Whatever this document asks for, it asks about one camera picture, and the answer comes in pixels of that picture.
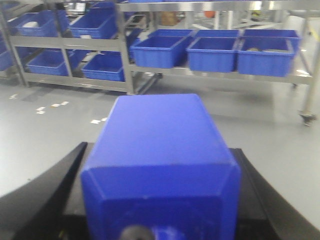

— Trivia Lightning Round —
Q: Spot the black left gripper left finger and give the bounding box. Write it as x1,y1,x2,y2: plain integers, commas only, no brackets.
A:
0,142,88,240

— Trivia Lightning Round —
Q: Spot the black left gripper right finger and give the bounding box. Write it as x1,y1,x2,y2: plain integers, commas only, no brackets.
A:
230,148,320,240

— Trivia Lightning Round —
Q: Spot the blue plastic bottle part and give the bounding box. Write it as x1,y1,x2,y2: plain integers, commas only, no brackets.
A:
80,93,241,240

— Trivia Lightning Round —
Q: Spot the blue bin lower left rack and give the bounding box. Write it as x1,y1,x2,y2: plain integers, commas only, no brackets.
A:
26,49,90,76

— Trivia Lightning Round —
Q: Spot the blue bin rack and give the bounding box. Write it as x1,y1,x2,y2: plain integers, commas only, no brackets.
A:
13,10,58,37
69,8,118,39
26,49,90,76
81,51,125,82

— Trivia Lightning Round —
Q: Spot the blue bin lower middle rack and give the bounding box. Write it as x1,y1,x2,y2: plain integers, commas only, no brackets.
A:
81,51,125,82

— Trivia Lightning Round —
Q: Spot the right steel flow rack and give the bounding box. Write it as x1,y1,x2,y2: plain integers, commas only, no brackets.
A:
117,0,320,126

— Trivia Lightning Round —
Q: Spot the steel flow rack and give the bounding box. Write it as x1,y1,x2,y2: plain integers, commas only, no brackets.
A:
0,0,135,95
117,0,320,126

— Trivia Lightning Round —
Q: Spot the left steel flow rack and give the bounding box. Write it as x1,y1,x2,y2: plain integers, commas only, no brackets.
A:
0,0,135,95

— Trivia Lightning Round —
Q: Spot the blue bin front right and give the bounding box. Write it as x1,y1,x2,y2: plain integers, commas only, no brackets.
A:
237,37,295,77

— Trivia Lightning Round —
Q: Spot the blue bin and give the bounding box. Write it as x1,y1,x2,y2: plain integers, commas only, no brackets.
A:
186,37,239,73
194,29,241,38
147,29,196,38
242,29,301,52
237,37,295,77
131,36,192,69

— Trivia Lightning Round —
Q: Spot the blue bin front middle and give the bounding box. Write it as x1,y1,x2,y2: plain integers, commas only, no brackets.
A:
186,37,239,73

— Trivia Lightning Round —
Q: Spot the blue bin rear right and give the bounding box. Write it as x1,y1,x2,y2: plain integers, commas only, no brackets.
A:
242,29,301,52

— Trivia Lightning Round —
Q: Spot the blue bin upper left rack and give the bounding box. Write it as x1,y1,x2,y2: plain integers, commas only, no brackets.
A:
13,10,58,37

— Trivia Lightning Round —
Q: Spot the blue bin front left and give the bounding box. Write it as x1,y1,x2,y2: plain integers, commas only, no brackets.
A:
131,36,192,69

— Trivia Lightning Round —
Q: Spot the blue bin rear middle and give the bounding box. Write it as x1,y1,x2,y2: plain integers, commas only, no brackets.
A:
194,29,241,38

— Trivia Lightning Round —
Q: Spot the blue bin upper middle rack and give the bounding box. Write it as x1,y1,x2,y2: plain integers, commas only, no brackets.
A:
69,8,118,39

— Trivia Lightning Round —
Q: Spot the blue bin rear left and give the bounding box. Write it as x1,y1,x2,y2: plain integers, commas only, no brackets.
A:
147,29,196,38

